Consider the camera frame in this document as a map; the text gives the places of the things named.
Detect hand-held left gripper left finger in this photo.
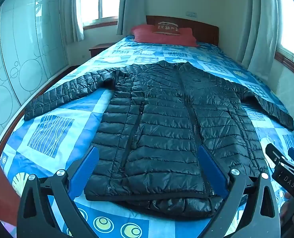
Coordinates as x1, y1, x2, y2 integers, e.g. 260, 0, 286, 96
16, 146, 100, 238

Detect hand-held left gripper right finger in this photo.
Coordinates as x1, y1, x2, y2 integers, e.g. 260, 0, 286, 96
199, 145, 281, 238

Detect black puffer jacket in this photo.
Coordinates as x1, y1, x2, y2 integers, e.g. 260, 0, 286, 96
24, 61, 294, 220

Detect blue patterned bedsheet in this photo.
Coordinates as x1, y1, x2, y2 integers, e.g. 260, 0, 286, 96
0, 35, 294, 238

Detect wooden nightstand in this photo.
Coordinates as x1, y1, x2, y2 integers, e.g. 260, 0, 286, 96
89, 43, 113, 58

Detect window with wooden sill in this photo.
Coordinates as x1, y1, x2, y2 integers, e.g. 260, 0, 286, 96
80, 0, 124, 30
274, 0, 294, 78

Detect grey curtain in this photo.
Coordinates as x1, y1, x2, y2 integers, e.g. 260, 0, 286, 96
116, 0, 137, 36
236, 0, 284, 73
71, 0, 84, 42

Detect glass door wardrobe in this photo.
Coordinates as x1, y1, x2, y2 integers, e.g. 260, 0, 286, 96
0, 0, 72, 154

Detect wooden bed headboard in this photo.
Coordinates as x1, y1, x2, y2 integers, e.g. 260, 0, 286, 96
146, 15, 219, 46

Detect red pillow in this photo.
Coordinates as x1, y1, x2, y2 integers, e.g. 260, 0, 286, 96
130, 24, 199, 47

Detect brown printed cushion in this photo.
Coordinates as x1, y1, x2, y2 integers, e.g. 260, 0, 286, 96
152, 20, 181, 36

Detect wooden bed side rail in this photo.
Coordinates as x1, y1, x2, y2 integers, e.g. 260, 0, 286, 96
0, 66, 79, 227

